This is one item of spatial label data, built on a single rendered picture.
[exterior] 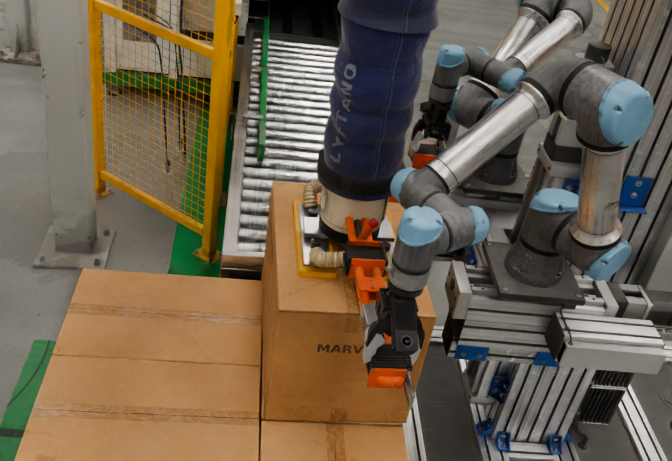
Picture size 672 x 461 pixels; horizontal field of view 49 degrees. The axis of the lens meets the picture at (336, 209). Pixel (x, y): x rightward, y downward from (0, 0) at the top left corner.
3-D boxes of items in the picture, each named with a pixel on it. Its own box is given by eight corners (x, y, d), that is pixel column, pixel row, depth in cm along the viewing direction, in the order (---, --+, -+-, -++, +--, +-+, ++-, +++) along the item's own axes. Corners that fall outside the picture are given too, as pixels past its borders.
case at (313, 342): (261, 280, 250) (272, 180, 228) (376, 286, 256) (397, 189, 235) (264, 420, 200) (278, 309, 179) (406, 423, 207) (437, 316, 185)
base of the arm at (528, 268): (552, 254, 199) (563, 224, 194) (568, 290, 187) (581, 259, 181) (498, 249, 198) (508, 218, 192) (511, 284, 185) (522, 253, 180)
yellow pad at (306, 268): (292, 205, 219) (293, 190, 216) (325, 207, 221) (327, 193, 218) (298, 277, 191) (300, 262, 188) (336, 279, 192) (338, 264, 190)
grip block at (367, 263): (341, 257, 184) (345, 238, 181) (379, 259, 185) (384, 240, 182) (345, 278, 177) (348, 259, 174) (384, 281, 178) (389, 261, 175)
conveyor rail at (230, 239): (243, 51, 454) (246, 21, 444) (252, 52, 455) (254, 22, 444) (218, 294, 262) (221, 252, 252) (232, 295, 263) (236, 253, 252)
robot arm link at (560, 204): (543, 221, 194) (559, 177, 187) (581, 249, 185) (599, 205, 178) (510, 230, 188) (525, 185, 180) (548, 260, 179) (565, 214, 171)
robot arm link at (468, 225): (460, 187, 147) (416, 197, 141) (497, 217, 139) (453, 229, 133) (451, 219, 151) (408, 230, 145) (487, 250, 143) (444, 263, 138)
